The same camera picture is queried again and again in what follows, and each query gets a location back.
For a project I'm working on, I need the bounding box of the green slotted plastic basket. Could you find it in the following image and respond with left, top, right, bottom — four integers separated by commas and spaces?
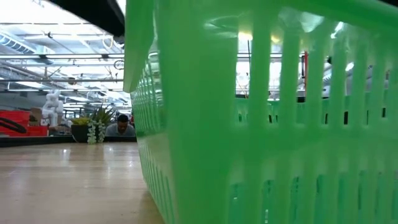
123, 0, 398, 224

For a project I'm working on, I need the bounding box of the green spiky plant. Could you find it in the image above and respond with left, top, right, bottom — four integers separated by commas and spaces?
88, 105, 116, 124

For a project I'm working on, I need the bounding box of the person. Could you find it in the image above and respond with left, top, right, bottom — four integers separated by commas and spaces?
104, 113, 137, 138

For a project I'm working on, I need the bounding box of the brown cardboard box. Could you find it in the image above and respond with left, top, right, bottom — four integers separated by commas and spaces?
29, 107, 44, 126

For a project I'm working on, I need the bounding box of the white flower garland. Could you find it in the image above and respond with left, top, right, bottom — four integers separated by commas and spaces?
86, 119, 106, 145

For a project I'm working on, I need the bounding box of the black plant pot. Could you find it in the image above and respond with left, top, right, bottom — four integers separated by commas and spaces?
70, 124, 91, 144

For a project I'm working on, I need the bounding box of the red storage box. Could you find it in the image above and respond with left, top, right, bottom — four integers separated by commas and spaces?
0, 110, 49, 138

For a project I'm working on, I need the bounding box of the red vertical pole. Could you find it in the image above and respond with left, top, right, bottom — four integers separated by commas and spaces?
303, 50, 310, 102

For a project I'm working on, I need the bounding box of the long ceiling light rail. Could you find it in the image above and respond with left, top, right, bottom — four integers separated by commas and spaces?
0, 53, 125, 60

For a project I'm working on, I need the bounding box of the black looped hose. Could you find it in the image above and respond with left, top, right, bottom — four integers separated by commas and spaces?
0, 117, 28, 135

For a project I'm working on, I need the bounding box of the black table edge rail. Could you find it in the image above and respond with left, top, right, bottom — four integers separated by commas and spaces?
0, 136, 138, 148

